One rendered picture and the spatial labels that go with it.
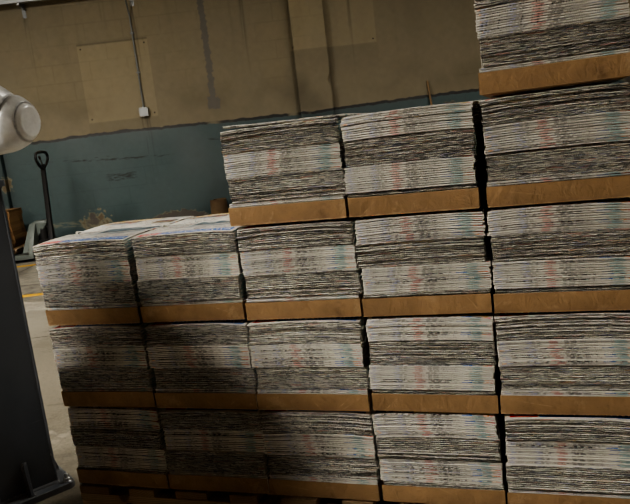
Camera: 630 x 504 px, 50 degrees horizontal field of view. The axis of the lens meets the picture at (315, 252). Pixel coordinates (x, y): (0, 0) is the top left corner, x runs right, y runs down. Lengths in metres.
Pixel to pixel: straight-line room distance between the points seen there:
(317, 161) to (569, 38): 0.57
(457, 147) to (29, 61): 7.77
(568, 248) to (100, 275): 1.13
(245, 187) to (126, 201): 7.06
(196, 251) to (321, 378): 0.43
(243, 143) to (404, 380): 0.67
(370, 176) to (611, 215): 0.50
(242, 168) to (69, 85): 7.24
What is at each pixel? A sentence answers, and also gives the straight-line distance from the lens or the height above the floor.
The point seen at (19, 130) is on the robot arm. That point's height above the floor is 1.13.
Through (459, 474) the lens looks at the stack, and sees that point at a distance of 1.68.
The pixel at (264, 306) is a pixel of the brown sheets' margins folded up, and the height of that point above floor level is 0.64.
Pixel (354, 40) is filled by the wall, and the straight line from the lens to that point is 8.47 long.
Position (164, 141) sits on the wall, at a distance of 8.49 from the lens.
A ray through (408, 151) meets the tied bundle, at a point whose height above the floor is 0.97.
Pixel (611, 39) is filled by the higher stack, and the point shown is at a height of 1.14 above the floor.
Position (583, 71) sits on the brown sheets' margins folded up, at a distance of 1.46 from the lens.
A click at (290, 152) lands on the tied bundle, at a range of 1.55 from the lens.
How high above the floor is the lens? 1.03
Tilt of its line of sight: 10 degrees down
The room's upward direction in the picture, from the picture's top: 7 degrees counter-clockwise
